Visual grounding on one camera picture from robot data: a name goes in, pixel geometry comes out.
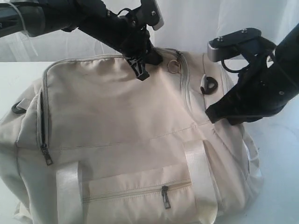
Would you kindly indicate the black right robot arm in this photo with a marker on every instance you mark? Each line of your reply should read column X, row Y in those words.
column 240, row 64

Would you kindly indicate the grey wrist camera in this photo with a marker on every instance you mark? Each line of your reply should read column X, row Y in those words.
column 151, row 14
column 225, row 47

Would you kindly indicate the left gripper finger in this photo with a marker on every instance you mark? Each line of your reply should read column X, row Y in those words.
column 153, row 57
column 138, row 66

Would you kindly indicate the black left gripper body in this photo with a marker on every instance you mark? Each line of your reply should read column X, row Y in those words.
column 126, row 34

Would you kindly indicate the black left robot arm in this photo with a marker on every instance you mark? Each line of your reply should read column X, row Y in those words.
column 38, row 17

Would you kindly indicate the beige duffel bag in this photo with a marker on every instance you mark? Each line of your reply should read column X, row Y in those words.
column 89, row 143

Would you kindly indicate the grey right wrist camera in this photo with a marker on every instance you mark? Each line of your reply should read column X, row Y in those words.
column 225, row 47

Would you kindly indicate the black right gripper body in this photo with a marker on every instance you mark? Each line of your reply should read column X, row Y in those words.
column 270, row 82

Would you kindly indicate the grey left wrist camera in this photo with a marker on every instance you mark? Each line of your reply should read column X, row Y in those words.
column 151, row 14

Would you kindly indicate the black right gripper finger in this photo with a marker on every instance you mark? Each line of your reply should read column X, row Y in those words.
column 230, row 106

